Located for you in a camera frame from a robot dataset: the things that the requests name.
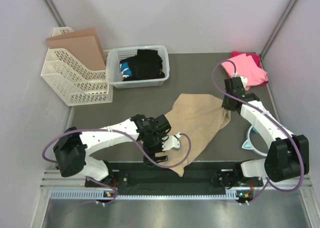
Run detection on grey slotted cable duct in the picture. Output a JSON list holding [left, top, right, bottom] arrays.
[[50, 189, 250, 200]]

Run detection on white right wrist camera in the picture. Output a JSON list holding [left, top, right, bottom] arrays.
[[236, 75, 248, 89]]

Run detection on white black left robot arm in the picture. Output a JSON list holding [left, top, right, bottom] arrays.
[[53, 114, 180, 186]]

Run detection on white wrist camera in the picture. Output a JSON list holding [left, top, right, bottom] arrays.
[[161, 133, 181, 152], [236, 75, 248, 89]]

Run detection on pink folded t shirt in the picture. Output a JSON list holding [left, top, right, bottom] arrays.
[[220, 53, 269, 91]]

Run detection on brown paper folder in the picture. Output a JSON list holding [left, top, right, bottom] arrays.
[[46, 28, 107, 71]]

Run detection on white plastic laundry basket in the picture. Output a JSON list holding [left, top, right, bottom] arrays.
[[105, 45, 170, 89]]

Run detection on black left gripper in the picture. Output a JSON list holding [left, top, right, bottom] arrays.
[[142, 132, 168, 166]]

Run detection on blue white t shirt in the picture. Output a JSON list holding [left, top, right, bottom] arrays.
[[120, 62, 132, 80]]

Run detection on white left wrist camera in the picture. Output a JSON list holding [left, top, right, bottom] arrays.
[[161, 133, 181, 152]]

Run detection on black t shirt in basket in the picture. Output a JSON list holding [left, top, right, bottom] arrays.
[[119, 49, 165, 81]]

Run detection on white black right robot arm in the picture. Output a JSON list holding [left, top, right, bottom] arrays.
[[222, 77, 310, 186]]

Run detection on beige t shirt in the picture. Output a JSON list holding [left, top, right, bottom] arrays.
[[161, 94, 231, 177]]

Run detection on magenta folded t shirt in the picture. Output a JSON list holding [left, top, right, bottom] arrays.
[[230, 51, 270, 85]]

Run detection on teal cat ear headphones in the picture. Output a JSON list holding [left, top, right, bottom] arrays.
[[241, 126, 272, 157]]

